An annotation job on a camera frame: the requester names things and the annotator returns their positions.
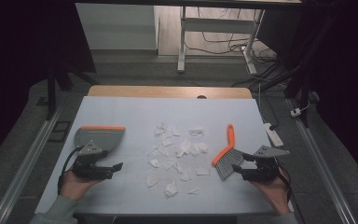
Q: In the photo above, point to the white desk frame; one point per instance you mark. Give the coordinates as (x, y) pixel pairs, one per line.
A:
(217, 25)

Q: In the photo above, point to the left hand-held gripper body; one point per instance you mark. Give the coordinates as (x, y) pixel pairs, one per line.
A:
(85, 168)

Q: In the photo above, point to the small white plug adapter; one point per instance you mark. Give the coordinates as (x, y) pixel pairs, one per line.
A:
(296, 112)

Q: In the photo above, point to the person's right hand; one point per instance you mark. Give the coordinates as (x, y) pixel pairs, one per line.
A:
(276, 193)

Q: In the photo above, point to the wooden table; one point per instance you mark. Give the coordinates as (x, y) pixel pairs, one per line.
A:
(167, 91)

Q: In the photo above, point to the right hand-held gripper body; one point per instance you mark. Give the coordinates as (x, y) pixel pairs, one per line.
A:
(264, 171)

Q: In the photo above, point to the pale blue table cover board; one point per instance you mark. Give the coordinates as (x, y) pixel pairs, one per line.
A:
(130, 109)

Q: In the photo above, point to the black metal stand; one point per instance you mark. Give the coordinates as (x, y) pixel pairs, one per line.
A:
(301, 84)
(52, 90)

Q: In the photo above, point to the orange brush with grey bristles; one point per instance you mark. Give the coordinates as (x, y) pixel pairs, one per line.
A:
(228, 158)

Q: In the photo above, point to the white cabinet panel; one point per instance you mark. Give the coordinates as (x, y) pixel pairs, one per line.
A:
(118, 28)

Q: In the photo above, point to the black rectangular floor frame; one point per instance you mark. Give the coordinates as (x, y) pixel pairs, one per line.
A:
(60, 131)

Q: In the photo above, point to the person's left hand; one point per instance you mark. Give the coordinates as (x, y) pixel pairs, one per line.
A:
(74, 186)

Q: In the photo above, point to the pile of white paper scraps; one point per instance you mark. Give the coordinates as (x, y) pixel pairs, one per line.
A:
(180, 149)

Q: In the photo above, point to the grey dustpan with orange edge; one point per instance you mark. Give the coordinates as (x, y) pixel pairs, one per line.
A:
(105, 137)

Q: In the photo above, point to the white power strip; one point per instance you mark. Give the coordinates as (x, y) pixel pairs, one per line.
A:
(273, 135)

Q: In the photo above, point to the aluminium floor rail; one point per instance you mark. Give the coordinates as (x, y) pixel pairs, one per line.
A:
(24, 161)
(320, 161)

